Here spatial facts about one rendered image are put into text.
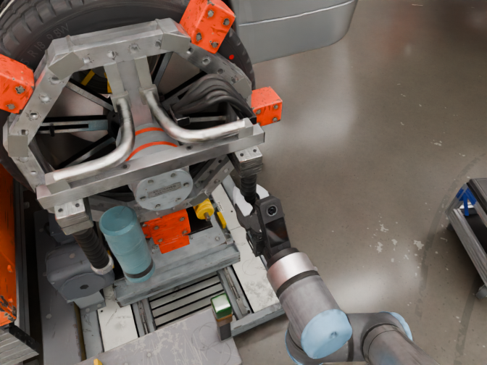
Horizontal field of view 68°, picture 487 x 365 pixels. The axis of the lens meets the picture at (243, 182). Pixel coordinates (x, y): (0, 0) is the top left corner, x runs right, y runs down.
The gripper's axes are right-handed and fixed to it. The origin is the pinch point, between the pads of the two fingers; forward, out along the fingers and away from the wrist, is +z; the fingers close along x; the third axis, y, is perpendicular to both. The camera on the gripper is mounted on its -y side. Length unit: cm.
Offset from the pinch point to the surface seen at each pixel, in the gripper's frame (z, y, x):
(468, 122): 57, 83, 178
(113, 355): -9, 38, -41
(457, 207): 3, 67, 105
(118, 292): 24, 68, -41
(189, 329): -10.9, 37.9, -21.1
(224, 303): -16.6, 16.9, -12.3
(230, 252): 23, 68, 4
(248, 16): 58, -10, 27
